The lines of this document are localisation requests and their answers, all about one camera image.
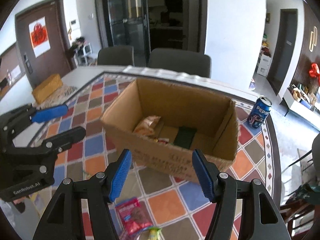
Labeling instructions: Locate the grey chair left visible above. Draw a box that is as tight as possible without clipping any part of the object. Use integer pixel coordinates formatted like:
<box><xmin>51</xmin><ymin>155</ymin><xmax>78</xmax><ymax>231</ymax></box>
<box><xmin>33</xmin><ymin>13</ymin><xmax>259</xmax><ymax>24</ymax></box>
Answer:
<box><xmin>97</xmin><ymin>45</ymin><xmax>135</xmax><ymax>66</ymax></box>

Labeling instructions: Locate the yellow green candy packet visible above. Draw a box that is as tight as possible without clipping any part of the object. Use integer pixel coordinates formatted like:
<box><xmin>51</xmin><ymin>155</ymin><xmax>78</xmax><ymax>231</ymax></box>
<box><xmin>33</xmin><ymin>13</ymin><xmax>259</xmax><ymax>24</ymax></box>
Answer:
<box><xmin>148</xmin><ymin>227</ymin><xmax>161</xmax><ymax>240</ymax></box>

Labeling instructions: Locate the red bow decoration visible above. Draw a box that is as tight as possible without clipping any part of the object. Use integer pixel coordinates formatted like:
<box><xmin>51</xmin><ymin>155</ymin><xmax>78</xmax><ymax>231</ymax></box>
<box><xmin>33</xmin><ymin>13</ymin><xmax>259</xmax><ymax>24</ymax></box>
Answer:
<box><xmin>309</xmin><ymin>63</ymin><xmax>320</xmax><ymax>85</ymax></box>

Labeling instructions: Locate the blue pepsi can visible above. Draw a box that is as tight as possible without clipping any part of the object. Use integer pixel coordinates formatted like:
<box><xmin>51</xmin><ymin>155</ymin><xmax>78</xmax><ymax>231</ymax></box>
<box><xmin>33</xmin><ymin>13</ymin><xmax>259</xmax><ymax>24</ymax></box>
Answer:
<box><xmin>247</xmin><ymin>96</ymin><xmax>272</xmax><ymax>129</ymax></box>

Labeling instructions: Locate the grey chair middle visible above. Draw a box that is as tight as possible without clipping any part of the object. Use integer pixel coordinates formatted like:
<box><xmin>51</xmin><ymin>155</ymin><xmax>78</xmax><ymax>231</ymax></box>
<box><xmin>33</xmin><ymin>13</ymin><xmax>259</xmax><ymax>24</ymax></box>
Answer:
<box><xmin>148</xmin><ymin>48</ymin><xmax>211</xmax><ymax>78</ymax></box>

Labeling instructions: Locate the seated person in background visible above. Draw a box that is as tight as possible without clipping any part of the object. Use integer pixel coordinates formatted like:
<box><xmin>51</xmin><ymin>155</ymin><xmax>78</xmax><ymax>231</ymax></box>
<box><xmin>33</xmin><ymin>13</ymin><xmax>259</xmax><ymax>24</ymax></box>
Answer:
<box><xmin>66</xmin><ymin>36</ymin><xmax>86</xmax><ymax>59</ymax></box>

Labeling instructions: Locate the brown entrance door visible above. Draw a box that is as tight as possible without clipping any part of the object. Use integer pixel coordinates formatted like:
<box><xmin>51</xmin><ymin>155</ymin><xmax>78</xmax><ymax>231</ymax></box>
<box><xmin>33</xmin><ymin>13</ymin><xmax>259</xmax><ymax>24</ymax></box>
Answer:
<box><xmin>15</xmin><ymin>0</ymin><xmax>75</xmax><ymax>88</ymax></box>

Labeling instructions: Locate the brown cardboard box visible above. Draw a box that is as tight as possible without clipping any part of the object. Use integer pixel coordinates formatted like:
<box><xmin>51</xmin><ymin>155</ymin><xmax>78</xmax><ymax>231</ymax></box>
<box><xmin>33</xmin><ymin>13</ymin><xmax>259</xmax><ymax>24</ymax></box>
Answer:
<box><xmin>100</xmin><ymin>79</ymin><xmax>239</xmax><ymax>182</ymax></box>

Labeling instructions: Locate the black glass cabinet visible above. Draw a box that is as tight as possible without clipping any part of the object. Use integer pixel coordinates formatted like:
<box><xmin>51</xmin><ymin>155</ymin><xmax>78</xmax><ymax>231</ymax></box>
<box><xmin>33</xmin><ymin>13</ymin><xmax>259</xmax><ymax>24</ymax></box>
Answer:
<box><xmin>97</xmin><ymin>0</ymin><xmax>207</xmax><ymax>60</ymax></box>

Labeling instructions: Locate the white low tv cabinet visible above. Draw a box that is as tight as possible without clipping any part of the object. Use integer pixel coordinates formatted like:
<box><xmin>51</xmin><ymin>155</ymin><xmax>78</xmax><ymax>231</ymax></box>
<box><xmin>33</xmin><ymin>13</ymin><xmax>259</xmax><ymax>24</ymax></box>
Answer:
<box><xmin>282</xmin><ymin>89</ymin><xmax>319</xmax><ymax>130</ymax></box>

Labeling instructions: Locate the red snack packet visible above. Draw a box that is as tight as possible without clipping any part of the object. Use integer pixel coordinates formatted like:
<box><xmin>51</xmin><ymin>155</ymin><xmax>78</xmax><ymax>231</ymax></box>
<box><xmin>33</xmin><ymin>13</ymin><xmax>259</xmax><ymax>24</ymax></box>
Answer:
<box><xmin>153</xmin><ymin>138</ymin><xmax>169</xmax><ymax>144</ymax></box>

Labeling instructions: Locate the dark green snack packet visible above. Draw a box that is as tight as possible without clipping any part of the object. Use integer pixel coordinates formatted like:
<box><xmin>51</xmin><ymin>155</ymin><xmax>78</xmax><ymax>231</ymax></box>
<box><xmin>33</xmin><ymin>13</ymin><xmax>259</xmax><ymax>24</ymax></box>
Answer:
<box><xmin>173</xmin><ymin>126</ymin><xmax>197</xmax><ymax>149</ymax></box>

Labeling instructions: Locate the grey chair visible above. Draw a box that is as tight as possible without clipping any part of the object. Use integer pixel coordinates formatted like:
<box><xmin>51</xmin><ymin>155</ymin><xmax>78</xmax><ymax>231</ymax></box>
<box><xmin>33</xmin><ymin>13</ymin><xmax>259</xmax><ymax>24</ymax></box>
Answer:
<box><xmin>97</xmin><ymin>45</ymin><xmax>135</xmax><ymax>66</ymax></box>
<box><xmin>148</xmin><ymin>48</ymin><xmax>211</xmax><ymax>78</ymax></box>

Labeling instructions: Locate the pink snack packet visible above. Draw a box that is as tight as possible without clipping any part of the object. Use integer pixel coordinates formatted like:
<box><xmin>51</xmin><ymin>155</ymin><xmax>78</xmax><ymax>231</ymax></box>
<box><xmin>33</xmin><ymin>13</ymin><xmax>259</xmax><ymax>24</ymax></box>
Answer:
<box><xmin>116</xmin><ymin>197</ymin><xmax>153</xmax><ymax>237</ymax></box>

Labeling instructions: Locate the colourful diamond pattern tablecloth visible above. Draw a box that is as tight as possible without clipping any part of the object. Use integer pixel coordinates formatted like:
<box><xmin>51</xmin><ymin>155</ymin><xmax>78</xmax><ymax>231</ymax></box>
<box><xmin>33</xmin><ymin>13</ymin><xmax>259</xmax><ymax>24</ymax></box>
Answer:
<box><xmin>30</xmin><ymin>73</ymin><xmax>281</xmax><ymax>239</ymax></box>

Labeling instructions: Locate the yellow woven tissue box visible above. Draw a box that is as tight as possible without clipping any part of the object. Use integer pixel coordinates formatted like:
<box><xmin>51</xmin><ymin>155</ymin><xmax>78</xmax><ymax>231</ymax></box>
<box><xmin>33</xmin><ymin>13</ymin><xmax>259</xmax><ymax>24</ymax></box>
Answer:
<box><xmin>32</xmin><ymin>74</ymin><xmax>63</xmax><ymax>105</ymax></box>

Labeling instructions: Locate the beige fortune biscuits bag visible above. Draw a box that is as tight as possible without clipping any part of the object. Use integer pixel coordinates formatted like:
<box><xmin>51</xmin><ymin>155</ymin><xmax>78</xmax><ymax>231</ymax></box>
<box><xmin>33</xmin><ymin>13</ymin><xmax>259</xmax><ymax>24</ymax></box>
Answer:
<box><xmin>133</xmin><ymin>115</ymin><xmax>161</xmax><ymax>137</ymax></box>

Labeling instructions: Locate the red paper door poster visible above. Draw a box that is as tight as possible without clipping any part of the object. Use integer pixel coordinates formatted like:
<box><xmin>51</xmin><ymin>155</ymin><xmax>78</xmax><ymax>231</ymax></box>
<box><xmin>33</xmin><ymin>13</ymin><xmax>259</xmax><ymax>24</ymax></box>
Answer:
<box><xmin>28</xmin><ymin>17</ymin><xmax>51</xmax><ymax>58</ymax></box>

